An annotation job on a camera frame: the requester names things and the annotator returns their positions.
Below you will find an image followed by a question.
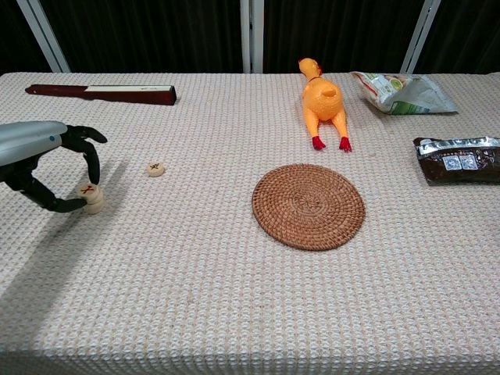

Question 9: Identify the dark brown snack packet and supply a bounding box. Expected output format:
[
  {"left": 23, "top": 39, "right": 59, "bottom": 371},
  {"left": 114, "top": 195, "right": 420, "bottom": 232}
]
[{"left": 412, "top": 136, "right": 500, "bottom": 186}]

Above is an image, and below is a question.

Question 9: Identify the beige woven tablecloth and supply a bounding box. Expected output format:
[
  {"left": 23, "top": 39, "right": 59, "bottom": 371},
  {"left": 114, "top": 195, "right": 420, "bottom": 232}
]
[{"left": 0, "top": 71, "right": 500, "bottom": 375}]

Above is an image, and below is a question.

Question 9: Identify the dark red folded fan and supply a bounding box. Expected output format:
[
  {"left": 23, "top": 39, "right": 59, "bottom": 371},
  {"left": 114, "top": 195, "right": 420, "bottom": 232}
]
[{"left": 24, "top": 84, "right": 177, "bottom": 106}]

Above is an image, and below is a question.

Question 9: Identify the round woven rattan coaster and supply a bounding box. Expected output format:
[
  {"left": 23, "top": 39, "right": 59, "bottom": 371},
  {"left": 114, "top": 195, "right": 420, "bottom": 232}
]
[{"left": 251, "top": 163, "right": 366, "bottom": 252}]

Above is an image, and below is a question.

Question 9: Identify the yellow rubber chicken toy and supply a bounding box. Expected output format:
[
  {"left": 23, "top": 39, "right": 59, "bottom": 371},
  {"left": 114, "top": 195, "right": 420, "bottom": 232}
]
[{"left": 298, "top": 57, "right": 353, "bottom": 152}]

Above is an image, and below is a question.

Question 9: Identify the green white snack bag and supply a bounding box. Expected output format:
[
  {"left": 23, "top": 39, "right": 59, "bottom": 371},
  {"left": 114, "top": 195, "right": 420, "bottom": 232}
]
[{"left": 350, "top": 70, "right": 459, "bottom": 116}]

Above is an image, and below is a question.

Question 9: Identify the black curtain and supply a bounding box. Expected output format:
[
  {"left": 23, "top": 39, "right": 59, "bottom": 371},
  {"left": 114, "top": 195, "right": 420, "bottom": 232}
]
[{"left": 0, "top": 0, "right": 500, "bottom": 76}]

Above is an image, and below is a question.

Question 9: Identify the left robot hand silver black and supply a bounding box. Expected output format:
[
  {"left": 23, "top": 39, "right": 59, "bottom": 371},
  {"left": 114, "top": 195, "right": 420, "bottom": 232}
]
[{"left": 0, "top": 120, "right": 109, "bottom": 214}]

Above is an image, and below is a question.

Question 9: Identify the white metal frame post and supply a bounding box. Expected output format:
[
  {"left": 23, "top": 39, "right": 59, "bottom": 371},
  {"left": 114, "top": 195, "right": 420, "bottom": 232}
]
[
  {"left": 15, "top": 0, "right": 72, "bottom": 73},
  {"left": 239, "top": 0, "right": 265, "bottom": 74},
  {"left": 399, "top": 0, "right": 443, "bottom": 75}
]

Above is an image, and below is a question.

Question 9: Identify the wooden chess piece red cross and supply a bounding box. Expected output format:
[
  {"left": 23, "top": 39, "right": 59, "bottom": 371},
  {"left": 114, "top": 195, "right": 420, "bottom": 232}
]
[{"left": 77, "top": 182, "right": 102, "bottom": 200}]

